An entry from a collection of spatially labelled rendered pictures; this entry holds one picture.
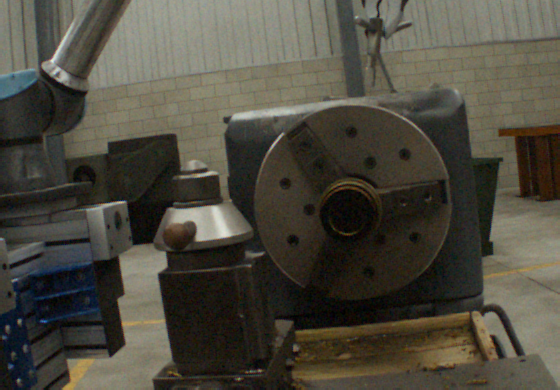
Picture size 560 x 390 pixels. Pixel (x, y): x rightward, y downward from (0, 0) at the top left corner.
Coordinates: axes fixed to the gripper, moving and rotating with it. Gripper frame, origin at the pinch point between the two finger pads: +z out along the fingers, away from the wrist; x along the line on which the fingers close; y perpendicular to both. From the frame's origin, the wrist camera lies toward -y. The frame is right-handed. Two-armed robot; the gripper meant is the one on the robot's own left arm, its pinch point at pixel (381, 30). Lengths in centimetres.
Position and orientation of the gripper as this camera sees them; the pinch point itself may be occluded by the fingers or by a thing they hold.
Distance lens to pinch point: 120.4
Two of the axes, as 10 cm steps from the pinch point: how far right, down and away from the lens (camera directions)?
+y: 3.9, -0.4, 9.2
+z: -1.2, 9.9, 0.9
